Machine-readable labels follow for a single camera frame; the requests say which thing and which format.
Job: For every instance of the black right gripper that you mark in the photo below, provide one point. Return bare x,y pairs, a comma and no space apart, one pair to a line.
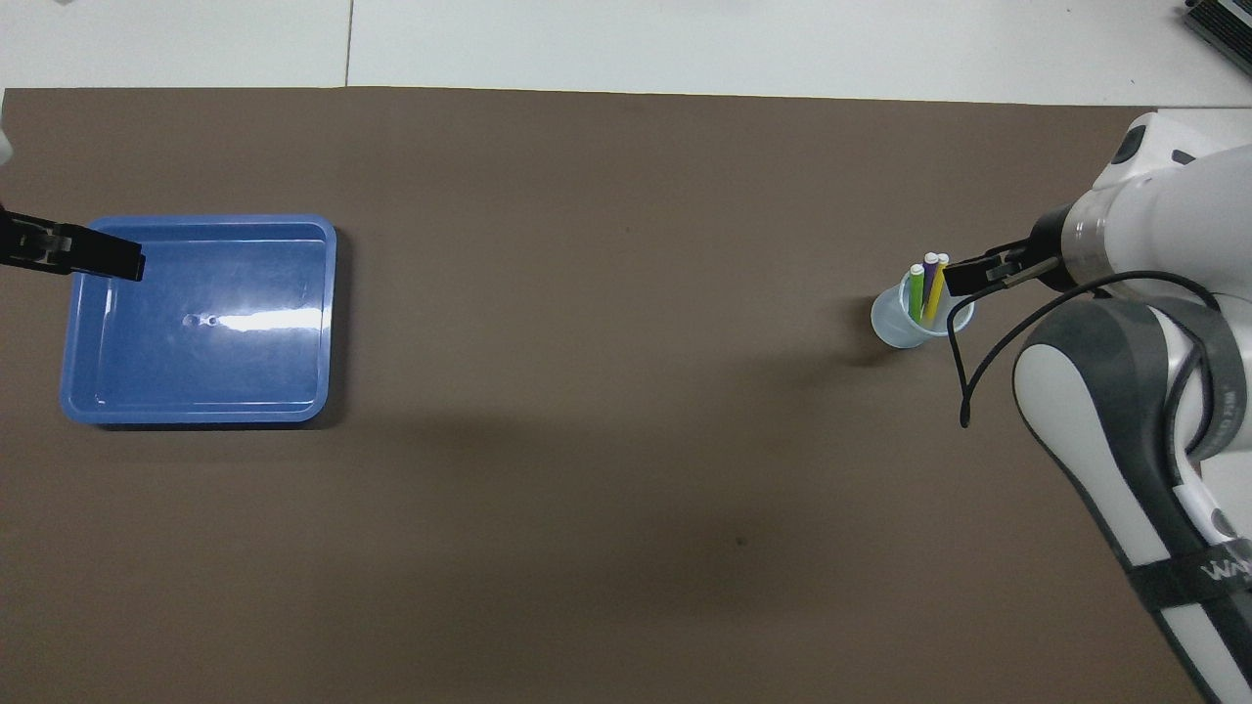
1051,249

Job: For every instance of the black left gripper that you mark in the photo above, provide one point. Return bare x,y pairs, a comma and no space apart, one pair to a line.
8,240

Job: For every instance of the yellow pen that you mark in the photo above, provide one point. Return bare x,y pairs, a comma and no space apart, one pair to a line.
937,288

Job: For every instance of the purple pen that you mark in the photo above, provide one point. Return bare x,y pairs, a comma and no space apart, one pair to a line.
928,279

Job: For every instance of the green pen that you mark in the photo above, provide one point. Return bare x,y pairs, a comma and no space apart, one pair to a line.
916,293

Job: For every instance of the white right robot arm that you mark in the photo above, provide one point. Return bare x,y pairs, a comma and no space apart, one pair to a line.
1174,215

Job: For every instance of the translucent plastic cup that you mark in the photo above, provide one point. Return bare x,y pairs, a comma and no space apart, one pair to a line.
890,330

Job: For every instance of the blue plastic tray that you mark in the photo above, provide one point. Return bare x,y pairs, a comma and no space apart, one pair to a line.
196,372

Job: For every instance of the grey ribbed device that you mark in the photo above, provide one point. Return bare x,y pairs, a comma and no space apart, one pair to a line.
1223,24

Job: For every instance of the brown table mat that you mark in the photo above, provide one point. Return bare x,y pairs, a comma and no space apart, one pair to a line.
587,548

